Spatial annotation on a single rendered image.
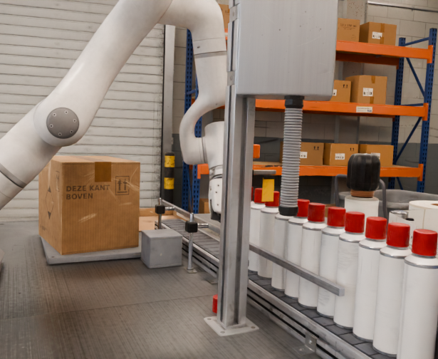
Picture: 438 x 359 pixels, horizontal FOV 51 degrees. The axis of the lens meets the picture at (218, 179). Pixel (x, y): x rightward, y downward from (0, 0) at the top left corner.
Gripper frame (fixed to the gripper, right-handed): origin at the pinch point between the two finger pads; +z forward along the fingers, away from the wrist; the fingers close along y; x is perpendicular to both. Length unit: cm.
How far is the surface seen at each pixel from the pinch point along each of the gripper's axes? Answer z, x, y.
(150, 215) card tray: -20, 86, 2
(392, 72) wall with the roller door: -231, 297, 403
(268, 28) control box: -29, -53, -14
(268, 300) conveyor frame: 17.7, -26.2, -5.5
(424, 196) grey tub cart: -36, 152, 250
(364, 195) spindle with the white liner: -4.7, -25.2, 26.4
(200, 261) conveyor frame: 6.5, 12.1, -4.9
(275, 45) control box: -26, -53, -13
